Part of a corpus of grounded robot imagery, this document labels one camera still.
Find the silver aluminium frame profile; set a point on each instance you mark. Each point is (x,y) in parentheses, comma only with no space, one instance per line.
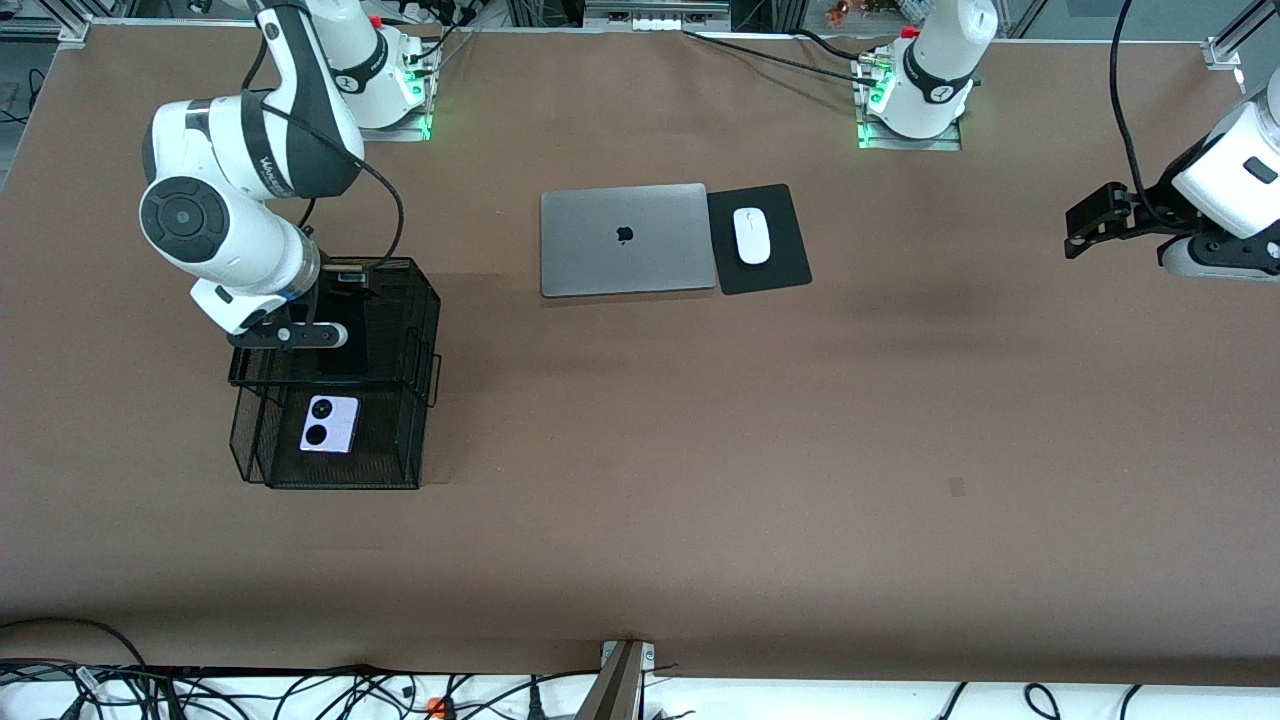
(1250,22)

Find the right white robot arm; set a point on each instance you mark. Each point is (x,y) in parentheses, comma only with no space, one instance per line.
(220,230)

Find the grey metal camera post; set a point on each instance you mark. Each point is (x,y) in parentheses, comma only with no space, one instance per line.
(615,690)

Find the lilac flip phone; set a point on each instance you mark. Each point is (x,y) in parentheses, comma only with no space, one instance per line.
(330,425)

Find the silver closed laptop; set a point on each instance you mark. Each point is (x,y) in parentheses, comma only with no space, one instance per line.
(600,250)

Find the silver box on frame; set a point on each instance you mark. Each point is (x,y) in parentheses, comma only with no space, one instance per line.
(650,12)

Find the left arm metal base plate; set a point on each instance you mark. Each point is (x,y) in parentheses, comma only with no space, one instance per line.
(945,146)

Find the black mesh two-tier organizer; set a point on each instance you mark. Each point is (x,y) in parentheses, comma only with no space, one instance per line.
(395,300)

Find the white computer mouse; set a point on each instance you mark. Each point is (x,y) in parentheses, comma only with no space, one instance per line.
(752,235)

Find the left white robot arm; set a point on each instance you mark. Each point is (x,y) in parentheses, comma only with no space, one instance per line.
(1230,150)

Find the black mouse pad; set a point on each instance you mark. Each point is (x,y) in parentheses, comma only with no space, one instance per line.
(785,270)

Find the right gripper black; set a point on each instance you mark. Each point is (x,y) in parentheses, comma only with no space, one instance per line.
(330,297)

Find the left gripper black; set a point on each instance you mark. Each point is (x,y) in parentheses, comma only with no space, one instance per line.
(1150,208)

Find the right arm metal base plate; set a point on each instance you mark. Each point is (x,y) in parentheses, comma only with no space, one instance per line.
(345,133)

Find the silver corner bracket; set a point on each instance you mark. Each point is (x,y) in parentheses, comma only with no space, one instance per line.
(75,30)
(1222,52)

